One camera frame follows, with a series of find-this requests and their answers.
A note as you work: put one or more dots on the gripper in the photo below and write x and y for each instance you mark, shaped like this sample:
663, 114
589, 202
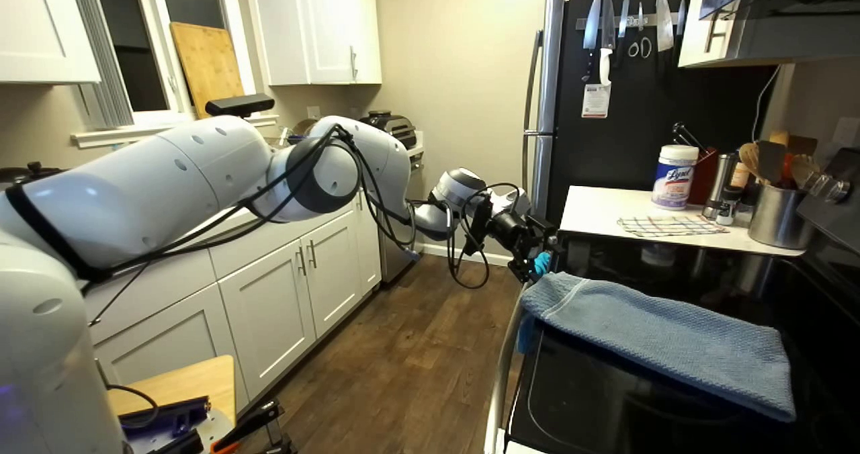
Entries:
510, 230

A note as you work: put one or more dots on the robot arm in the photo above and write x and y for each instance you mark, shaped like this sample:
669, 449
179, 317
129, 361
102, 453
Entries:
154, 185

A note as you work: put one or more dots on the pale blue towel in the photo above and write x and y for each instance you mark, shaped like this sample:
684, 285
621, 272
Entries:
658, 333

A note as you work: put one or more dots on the bright blue cloth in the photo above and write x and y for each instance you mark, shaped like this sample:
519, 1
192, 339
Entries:
541, 264

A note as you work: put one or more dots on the steel dishwasher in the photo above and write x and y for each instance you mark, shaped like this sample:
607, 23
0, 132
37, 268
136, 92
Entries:
396, 252

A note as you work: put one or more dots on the checkered dish cloth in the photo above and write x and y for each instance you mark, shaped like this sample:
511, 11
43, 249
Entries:
672, 225

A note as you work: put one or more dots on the black refrigerator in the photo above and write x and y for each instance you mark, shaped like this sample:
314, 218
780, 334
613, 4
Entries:
638, 152

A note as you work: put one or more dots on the white wipes canister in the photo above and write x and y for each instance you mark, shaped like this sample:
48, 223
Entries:
674, 178

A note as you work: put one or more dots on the white paper tag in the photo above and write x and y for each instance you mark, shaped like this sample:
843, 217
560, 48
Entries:
596, 101

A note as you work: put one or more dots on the red container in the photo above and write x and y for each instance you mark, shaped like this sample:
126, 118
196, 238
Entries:
704, 175

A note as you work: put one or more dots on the black countertop grill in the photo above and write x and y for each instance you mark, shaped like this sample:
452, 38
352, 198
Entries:
393, 126

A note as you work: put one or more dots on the small glass shaker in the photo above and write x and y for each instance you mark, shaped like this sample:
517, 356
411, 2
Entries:
727, 207

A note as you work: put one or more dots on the steel pepper mill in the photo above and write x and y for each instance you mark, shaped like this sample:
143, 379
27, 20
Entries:
721, 182

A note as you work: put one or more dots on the black stove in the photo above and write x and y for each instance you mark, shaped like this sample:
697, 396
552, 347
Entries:
672, 400

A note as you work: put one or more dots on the scissors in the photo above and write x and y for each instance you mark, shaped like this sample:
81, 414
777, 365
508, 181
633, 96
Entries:
640, 46

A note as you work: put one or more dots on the steel utensil crock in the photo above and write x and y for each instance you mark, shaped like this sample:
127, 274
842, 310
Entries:
778, 217

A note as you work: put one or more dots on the magnetic knife strip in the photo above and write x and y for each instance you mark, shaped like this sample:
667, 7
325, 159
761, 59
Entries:
625, 20

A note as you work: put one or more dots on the small knife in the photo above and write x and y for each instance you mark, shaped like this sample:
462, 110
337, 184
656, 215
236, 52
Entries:
681, 16
623, 16

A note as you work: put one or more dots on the wide blade knife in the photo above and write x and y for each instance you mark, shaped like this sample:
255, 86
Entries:
664, 24

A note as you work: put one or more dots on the heap of kitchen utensils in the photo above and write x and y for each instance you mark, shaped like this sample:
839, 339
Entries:
779, 162

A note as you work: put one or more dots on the white base cabinets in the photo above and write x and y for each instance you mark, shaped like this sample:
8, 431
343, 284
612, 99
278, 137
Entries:
269, 306

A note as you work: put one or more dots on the black and orange clamp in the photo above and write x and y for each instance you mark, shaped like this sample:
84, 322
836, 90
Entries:
252, 424

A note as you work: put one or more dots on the range hood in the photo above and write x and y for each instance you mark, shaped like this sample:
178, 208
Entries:
793, 17

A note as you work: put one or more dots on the wooden cutting board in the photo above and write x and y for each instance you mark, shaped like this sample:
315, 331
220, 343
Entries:
207, 68

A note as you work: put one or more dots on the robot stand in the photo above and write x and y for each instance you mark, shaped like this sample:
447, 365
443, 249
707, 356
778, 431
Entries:
181, 383

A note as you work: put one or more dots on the window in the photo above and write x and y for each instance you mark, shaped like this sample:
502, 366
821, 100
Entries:
134, 44

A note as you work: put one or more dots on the black pot lid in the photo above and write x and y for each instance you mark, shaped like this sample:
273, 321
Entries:
30, 172

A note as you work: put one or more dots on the wall socket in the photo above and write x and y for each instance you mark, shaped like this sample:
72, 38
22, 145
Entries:
314, 113

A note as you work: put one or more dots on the white wall cabinet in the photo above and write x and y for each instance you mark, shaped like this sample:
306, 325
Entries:
316, 24
692, 31
40, 24

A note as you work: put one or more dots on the camera on mount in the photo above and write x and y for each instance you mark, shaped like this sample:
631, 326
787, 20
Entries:
240, 104

